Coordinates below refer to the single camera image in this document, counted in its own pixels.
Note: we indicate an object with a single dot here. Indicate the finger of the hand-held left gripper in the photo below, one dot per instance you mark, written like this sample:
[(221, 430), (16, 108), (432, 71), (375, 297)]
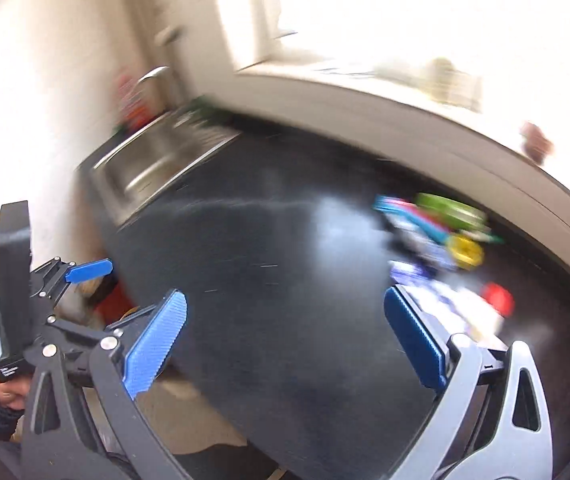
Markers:
[(90, 270), (80, 332)]

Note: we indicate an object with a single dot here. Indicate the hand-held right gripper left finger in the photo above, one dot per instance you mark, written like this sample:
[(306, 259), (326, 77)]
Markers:
[(157, 345)]

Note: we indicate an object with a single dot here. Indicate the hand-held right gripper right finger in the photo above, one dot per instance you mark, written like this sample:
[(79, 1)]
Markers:
[(415, 340)]

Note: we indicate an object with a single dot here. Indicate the red bin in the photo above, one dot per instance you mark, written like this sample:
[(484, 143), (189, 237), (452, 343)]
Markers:
[(112, 300)]

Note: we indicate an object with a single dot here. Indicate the white and blue packet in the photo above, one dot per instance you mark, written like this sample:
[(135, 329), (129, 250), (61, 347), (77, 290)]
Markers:
[(410, 272)]

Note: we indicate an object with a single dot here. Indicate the red small wrapper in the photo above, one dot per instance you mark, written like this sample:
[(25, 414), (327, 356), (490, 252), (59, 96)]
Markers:
[(499, 299)]

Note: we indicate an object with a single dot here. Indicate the yellow round wrapper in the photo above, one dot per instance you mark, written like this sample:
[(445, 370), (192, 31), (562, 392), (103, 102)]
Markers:
[(465, 250)]

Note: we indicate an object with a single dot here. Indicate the blue and red packet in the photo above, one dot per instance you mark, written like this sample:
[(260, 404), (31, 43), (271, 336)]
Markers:
[(405, 215)]

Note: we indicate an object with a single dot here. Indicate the person's left hand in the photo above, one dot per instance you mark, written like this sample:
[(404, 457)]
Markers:
[(7, 392)]

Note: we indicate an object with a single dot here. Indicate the stainless steel sink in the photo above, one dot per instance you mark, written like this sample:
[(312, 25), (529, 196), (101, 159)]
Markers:
[(155, 160)]

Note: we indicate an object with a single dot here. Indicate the green snack packet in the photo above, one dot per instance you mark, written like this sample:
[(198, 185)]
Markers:
[(452, 212)]

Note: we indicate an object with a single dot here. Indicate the red bottle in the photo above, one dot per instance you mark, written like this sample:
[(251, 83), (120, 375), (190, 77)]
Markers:
[(130, 102)]

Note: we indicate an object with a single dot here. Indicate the green leafy vegetable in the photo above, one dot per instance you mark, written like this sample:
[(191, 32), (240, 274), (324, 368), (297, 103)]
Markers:
[(205, 109)]

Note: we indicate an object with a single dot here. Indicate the chrome faucet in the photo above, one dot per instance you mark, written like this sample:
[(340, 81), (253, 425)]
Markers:
[(150, 77)]

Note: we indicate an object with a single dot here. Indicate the clear glass jar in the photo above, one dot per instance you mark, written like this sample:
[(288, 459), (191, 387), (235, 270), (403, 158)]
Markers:
[(439, 77)]

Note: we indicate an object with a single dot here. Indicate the white wall pipe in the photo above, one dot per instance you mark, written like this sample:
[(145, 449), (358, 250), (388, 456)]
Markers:
[(167, 55)]

